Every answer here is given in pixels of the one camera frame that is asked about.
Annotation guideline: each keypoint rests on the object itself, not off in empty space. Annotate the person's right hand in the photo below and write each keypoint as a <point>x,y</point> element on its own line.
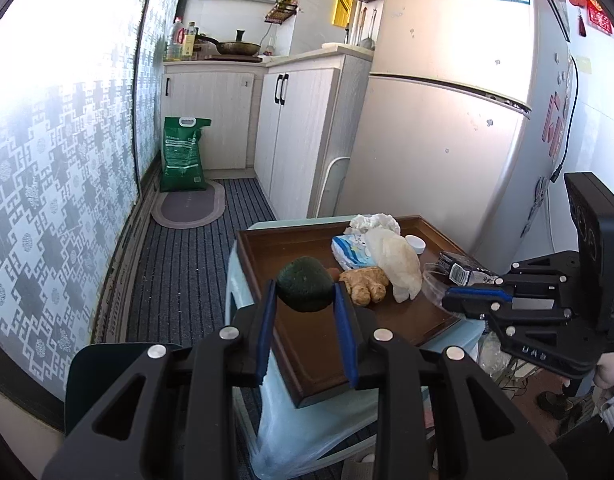
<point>604,371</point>

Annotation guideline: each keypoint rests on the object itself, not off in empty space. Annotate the wall spice rack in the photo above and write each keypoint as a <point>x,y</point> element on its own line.
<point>281,11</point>

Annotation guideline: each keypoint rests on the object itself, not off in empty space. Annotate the dark green avocado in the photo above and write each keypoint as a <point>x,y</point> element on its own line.
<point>305,286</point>

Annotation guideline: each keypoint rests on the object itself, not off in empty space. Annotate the brown wooden tray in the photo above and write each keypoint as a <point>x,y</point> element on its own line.
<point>305,344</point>

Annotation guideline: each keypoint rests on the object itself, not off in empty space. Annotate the ginger root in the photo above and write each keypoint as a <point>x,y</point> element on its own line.
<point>365,285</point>

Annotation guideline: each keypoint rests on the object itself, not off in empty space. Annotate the frosted patterned sliding door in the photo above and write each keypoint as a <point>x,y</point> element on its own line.
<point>79,80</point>

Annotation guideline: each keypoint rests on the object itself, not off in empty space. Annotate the white refrigerator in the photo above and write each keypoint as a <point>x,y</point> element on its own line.
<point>463,119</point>

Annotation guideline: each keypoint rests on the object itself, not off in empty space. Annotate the plastic bag of trash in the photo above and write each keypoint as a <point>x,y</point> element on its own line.
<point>509,373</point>

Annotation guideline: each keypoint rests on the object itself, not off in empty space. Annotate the oil bottle red label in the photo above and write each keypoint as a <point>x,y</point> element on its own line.
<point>176,40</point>

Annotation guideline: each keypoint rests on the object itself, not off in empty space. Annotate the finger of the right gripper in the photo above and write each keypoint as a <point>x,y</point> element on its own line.
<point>559,264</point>
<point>472,302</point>

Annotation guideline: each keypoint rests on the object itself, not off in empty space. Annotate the black tissue pack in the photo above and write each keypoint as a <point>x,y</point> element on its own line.
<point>463,270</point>

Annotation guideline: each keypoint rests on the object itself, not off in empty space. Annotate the blue white tissue pack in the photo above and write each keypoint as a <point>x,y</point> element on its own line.
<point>350,252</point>

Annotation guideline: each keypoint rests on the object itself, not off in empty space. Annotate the green rice bag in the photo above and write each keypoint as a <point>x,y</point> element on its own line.
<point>182,168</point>

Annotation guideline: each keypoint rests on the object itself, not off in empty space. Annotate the yellow oil bottle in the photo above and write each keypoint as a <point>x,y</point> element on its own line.
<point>189,41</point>

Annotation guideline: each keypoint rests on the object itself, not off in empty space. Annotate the small brown round item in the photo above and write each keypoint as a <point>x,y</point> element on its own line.
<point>334,273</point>

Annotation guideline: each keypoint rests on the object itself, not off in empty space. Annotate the white crumpled tissue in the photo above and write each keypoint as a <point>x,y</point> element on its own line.
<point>363,223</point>

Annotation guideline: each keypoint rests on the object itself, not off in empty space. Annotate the oval grey floor mat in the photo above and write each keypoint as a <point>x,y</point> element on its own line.
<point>185,210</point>

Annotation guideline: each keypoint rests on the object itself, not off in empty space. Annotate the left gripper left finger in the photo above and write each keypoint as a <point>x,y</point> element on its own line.
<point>265,332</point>

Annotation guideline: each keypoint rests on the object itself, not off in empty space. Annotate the frying pan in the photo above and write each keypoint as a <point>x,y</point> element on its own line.
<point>235,47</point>

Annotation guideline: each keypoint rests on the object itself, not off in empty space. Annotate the white kitchen cabinet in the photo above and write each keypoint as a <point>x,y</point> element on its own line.
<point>280,121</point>

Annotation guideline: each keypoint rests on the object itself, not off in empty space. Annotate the striped dark floor carpet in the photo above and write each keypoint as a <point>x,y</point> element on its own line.
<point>179,293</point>

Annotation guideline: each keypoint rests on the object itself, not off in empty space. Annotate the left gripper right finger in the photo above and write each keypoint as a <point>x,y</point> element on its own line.
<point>348,333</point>

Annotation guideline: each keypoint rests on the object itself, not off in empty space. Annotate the clear plastic container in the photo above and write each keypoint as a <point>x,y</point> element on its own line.
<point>438,278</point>

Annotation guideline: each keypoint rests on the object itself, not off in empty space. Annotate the white folded chair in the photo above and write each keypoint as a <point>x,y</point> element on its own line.
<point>333,181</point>

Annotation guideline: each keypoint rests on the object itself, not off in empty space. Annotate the white round lid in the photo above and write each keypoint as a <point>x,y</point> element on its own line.
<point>417,243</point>

